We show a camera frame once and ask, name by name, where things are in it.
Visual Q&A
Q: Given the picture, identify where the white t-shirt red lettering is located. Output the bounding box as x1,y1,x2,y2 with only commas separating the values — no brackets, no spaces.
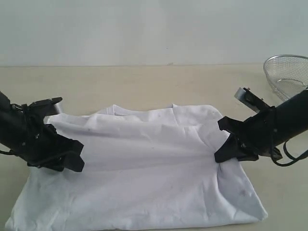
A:
5,105,268,231

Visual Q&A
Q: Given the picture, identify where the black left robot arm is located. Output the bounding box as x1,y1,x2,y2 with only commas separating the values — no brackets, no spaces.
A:
0,93,85,172

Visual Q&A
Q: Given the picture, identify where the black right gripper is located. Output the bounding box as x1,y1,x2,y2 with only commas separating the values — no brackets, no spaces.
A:
214,110,282,163

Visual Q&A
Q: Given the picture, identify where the metal wire mesh basket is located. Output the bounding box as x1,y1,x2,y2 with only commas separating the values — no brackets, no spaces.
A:
263,54,308,101

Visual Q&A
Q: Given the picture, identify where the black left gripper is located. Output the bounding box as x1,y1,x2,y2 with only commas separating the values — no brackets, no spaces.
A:
14,124,85,172

